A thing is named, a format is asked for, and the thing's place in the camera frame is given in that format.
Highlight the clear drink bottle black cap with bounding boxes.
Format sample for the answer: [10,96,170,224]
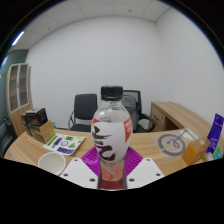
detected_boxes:
[90,85,134,183]

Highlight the long ceiling light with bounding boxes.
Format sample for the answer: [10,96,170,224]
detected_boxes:
[11,30,25,47]

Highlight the purple upright box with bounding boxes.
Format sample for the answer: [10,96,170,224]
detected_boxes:
[205,113,224,154]

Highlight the tan brown carton box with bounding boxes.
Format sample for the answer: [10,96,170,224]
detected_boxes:
[31,120,57,144]

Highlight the mesh office chair grey back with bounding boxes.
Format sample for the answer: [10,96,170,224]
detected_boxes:
[122,89,157,134]

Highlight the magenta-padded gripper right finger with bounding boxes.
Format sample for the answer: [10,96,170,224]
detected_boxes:
[123,148,166,190]

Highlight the black office chair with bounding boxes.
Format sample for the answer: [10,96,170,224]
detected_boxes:
[68,93,98,133]

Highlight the printed white sticker sheet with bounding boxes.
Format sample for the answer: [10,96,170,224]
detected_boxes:
[43,133,87,156]

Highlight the wooden shelf cabinet glass doors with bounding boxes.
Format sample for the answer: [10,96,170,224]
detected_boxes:
[5,63,34,138]

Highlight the white mug with orange pattern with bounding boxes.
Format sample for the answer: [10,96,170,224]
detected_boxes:
[37,151,67,177]

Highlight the clear sheet with round print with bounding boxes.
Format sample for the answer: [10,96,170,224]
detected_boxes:
[151,128,201,160]

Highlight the orange cardboard box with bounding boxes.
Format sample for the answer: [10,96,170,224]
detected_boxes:
[181,137,212,167]

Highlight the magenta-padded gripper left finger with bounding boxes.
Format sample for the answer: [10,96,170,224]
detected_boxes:
[59,147,102,190]

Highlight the black leather sofa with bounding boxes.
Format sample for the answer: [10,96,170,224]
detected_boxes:
[0,119,18,158]

